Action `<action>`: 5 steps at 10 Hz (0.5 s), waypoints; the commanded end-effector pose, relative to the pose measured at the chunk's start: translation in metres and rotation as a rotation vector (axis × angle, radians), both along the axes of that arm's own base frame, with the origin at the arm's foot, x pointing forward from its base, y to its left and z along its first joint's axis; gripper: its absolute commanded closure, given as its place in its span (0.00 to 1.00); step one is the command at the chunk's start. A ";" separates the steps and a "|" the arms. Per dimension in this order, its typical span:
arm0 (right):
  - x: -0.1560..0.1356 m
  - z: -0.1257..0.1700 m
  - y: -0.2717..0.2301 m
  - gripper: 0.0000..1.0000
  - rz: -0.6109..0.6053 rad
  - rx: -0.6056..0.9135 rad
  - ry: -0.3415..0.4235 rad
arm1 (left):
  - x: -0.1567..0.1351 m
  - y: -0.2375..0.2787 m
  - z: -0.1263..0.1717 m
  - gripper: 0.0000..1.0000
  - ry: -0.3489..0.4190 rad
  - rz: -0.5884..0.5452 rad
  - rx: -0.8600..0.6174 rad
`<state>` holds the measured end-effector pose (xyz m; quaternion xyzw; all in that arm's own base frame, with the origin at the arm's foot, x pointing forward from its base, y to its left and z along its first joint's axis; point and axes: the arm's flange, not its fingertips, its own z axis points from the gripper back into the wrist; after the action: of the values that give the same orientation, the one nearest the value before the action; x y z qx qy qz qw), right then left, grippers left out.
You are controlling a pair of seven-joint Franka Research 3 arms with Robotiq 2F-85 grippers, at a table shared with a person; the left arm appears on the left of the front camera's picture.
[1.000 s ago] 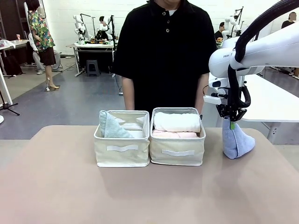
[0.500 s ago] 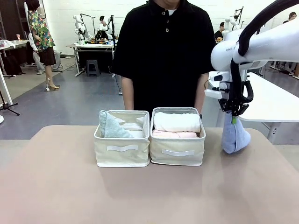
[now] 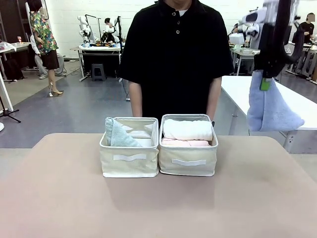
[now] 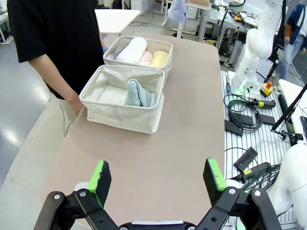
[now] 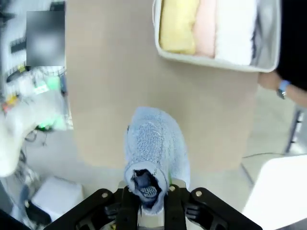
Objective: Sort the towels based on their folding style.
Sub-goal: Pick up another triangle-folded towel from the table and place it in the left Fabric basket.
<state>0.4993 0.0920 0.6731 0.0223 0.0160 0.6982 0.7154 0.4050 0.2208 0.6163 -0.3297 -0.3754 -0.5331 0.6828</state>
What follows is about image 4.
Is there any yellow towel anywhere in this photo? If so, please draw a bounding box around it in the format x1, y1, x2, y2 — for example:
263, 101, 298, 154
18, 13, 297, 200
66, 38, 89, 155
150, 50, 169, 69

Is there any black handheld device yellow label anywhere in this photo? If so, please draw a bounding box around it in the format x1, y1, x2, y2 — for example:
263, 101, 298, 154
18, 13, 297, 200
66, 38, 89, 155
240, 162, 272, 184

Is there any black flat plate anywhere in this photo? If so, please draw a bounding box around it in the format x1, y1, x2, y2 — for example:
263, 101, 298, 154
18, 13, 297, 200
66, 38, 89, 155
224, 119, 245, 138
260, 114, 276, 125

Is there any white side desk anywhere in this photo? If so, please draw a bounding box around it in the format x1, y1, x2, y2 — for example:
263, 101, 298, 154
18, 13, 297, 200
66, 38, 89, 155
278, 79, 307, 144

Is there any person right hand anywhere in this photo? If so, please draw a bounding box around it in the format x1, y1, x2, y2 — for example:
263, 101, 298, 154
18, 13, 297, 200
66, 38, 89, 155
66, 95, 84, 117

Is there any yellow red emergency stop button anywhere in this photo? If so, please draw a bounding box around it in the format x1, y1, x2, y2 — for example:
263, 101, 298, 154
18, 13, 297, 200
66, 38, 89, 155
260, 80, 275, 97

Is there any pink towel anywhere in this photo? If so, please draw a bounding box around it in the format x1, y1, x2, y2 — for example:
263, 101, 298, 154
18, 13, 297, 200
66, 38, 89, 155
139, 51, 154, 68

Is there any white rounded table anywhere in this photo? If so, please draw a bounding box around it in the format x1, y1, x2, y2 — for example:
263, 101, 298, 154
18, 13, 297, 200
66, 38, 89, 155
94, 9, 141, 35

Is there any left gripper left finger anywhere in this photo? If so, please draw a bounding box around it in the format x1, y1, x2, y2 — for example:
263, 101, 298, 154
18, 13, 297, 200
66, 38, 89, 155
33, 160, 118, 230

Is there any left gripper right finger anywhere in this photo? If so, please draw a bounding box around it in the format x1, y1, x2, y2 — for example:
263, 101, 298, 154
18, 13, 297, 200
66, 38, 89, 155
196, 157, 283, 230

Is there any cream fabric storage bin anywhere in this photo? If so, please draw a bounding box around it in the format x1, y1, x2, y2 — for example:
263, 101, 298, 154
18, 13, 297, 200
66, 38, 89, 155
102, 35, 174, 81
79, 64, 166, 135

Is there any black handheld enabling switch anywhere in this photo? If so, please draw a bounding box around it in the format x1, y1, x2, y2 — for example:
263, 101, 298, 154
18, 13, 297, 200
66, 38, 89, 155
247, 99, 277, 109

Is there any white towel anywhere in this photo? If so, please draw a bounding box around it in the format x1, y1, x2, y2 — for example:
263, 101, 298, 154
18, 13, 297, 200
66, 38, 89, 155
115, 37, 148, 65

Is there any black camera stand pole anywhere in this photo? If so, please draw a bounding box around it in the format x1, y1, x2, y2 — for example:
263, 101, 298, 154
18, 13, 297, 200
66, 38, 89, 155
271, 82, 307, 146

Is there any black keyboard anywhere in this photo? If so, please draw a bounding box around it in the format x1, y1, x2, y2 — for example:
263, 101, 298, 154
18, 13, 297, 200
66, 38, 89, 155
299, 115, 307, 138

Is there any aluminium frame workbench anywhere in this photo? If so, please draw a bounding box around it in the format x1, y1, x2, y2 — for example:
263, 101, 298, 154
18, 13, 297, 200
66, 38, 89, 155
198, 0, 260, 68

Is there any teal towel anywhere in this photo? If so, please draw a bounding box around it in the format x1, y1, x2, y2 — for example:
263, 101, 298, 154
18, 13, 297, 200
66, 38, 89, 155
124, 79, 153, 108

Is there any person in black shirt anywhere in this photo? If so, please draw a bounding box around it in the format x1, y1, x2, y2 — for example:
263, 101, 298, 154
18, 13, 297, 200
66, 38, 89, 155
6, 0, 107, 142

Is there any aluminium slotted base plate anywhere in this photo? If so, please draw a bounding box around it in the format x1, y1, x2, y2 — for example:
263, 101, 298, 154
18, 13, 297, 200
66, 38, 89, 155
220, 70, 299, 230

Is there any person left forearm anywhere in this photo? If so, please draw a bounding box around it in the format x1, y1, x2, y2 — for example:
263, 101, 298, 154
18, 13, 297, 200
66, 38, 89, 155
96, 23, 107, 47

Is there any person right forearm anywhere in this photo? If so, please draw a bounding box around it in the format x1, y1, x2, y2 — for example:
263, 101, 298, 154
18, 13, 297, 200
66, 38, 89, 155
27, 58, 81, 107

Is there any black flat box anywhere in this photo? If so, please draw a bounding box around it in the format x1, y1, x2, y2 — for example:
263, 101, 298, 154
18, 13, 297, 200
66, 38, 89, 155
233, 147, 259, 172

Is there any white drawer cabinet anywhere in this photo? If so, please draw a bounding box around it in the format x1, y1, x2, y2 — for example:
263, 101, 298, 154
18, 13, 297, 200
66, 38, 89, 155
186, 5, 201, 20

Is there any black coiled cable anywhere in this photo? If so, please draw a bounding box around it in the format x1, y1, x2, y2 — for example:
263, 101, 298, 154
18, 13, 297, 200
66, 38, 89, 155
224, 147, 282, 194
224, 94, 262, 131

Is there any background person navy jacket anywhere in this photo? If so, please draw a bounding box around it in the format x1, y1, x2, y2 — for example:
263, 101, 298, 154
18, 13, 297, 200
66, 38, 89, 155
279, 3, 307, 81

